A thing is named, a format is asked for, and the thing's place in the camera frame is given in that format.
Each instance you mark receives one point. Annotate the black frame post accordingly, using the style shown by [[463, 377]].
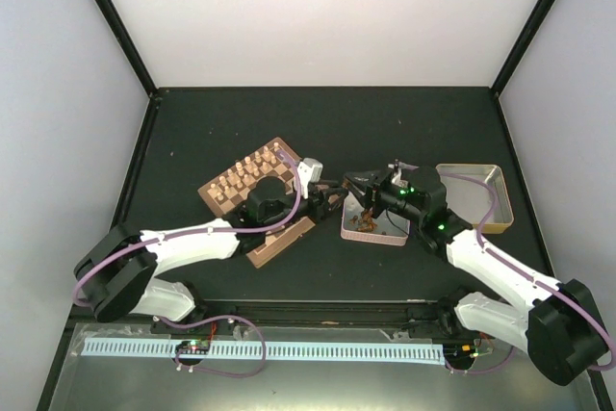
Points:
[[523, 41], [128, 47]]

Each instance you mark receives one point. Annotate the light blue cable duct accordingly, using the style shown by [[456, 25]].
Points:
[[270, 350]]

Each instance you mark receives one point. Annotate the white chess pieces group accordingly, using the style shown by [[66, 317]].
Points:
[[233, 185]]

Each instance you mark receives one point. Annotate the black frame post right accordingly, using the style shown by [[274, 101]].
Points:
[[523, 41]]

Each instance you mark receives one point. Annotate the gold metal tin lid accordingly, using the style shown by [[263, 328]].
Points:
[[476, 192]]

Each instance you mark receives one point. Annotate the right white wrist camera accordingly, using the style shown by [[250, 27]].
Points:
[[401, 172]]

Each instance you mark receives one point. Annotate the pink metal tin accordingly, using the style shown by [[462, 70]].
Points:
[[392, 229]]

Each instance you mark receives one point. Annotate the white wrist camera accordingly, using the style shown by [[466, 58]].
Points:
[[401, 172], [308, 171]]

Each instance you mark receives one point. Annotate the black frame post left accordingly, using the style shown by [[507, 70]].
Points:
[[128, 47]]

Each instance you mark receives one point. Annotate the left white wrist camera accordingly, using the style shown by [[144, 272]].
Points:
[[308, 171]]

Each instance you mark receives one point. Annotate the pile of dark chess pieces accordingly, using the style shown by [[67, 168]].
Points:
[[363, 221]]

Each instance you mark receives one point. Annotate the wooden chess board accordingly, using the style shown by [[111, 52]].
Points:
[[276, 242]]

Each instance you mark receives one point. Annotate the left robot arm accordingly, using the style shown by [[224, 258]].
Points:
[[120, 274]]

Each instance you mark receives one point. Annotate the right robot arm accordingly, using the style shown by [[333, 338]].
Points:
[[558, 325]]

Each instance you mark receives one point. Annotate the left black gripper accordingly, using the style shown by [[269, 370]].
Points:
[[320, 198]]

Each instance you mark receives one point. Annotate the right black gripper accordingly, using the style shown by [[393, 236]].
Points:
[[372, 188]]

